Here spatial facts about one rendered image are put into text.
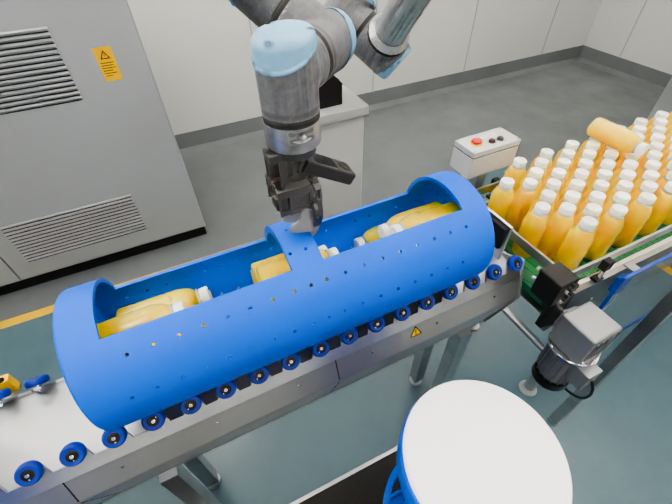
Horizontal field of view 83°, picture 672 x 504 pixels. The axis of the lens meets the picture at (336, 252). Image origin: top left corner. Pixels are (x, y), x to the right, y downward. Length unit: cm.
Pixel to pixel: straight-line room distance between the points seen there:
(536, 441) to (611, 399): 147
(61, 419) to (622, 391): 218
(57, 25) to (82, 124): 43
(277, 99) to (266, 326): 39
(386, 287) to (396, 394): 118
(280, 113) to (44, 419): 83
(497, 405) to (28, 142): 222
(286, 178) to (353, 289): 26
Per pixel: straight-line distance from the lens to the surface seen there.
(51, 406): 110
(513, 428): 82
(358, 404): 190
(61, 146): 236
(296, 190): 66
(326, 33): 65
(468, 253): 90
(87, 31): 216
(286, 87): 57
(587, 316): 128
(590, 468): 207
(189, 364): 74
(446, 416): 79
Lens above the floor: 175
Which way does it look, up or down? 45 degrees down
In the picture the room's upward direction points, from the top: 2 degrees counter-clockwise
